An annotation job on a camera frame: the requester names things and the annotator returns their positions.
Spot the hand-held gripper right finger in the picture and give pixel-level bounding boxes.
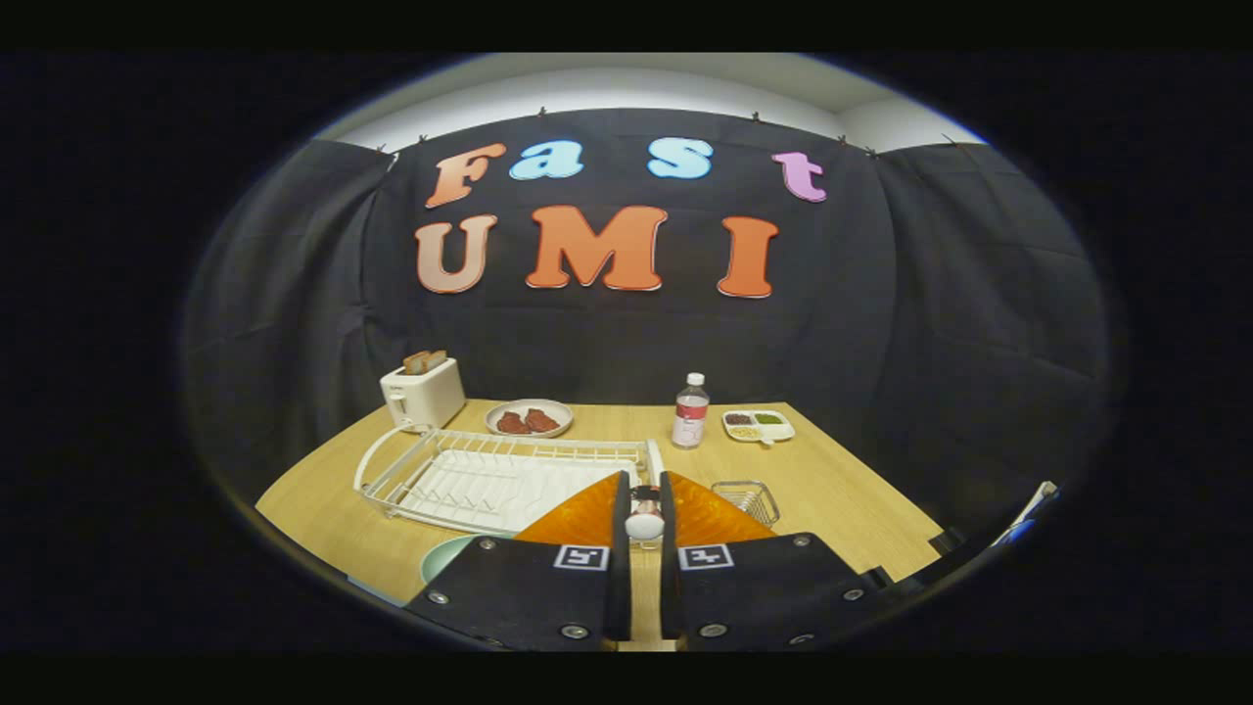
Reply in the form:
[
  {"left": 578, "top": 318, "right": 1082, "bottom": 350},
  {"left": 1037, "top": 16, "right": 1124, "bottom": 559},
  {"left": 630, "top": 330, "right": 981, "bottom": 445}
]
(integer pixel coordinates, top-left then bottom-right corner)
[{"left": 659, "top": 470, "right": 882, "bottom": 653}]

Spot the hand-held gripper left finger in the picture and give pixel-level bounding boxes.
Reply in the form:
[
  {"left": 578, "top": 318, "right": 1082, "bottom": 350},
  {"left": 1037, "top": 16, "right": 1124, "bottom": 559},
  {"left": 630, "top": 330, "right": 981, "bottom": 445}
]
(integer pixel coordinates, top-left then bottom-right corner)
[{"left": 401, "top": 470, "right": 633, "bottom": 653}]

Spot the pale green plate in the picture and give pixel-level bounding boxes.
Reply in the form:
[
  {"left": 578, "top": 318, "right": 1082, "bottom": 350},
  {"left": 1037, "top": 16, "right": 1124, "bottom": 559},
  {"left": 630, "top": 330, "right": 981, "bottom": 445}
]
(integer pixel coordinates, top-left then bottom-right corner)
[{"left": 420, "top": 534, "right": 481, "bottom": 587}]

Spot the small metal wire basket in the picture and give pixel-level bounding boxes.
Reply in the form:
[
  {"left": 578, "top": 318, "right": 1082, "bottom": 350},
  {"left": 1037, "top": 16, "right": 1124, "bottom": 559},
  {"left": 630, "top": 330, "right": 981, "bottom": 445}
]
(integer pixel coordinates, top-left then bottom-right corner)
[{"left": 711, "top": 479, "right": 781, "bottom": 530}]

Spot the white wire dish rack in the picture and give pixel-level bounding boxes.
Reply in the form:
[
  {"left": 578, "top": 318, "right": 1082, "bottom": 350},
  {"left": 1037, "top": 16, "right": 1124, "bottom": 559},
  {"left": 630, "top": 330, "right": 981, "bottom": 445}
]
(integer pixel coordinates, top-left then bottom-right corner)
[{"left": 353, "top": 423, "right": 667, "bottom": 538}]

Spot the white spoon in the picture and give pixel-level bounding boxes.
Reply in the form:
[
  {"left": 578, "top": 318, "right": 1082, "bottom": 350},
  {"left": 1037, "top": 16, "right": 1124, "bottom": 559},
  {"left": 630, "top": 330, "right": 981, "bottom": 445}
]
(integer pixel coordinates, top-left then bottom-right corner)
[{"left": 625, "top": 484, "right": 667, "bottom": 541}]

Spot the white divided seed dish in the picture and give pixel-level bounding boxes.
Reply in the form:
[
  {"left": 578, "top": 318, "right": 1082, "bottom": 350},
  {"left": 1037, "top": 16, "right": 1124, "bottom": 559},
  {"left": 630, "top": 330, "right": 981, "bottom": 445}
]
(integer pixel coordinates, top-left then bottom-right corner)
[{"left": 722, "top": 409, "right": 796, "bottom": 447}]

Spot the beige plate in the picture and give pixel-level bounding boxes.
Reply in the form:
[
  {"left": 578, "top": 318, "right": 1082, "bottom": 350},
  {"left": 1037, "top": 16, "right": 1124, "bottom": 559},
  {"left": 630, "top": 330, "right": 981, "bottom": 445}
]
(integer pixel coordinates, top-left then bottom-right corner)
[{"left": 485, "top": 398, "right": 575, "bottom": 439}]

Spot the clear plastic water bottle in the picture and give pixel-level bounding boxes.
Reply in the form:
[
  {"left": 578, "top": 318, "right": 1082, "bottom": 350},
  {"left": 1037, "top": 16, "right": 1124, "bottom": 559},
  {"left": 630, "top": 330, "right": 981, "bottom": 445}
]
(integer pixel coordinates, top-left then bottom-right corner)
[{"left": 672, "top": 372, "right": 711, "bottom": 449}]

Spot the white toaster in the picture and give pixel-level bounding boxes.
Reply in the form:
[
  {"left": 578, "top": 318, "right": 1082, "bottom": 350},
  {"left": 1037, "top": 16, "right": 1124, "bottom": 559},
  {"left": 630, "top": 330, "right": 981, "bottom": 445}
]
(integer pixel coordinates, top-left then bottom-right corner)
[{"left": 380, "top": 356, "right": 468, "bottom": 434}]

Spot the black backdrop cloth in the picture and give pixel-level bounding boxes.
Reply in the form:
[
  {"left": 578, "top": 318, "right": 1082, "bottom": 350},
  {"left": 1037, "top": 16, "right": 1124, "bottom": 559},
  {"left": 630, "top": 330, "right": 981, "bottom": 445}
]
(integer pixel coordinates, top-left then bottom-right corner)
[{"left": 181, "top": 108, "right": 1112, "bottom": 549}]

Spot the black stand with white device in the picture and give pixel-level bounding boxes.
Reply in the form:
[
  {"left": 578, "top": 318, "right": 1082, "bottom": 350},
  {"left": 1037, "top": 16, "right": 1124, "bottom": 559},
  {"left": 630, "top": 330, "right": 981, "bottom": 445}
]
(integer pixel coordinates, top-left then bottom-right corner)
[{"left": 930, "top": 480, "right": 1063, "bottom": 579}]

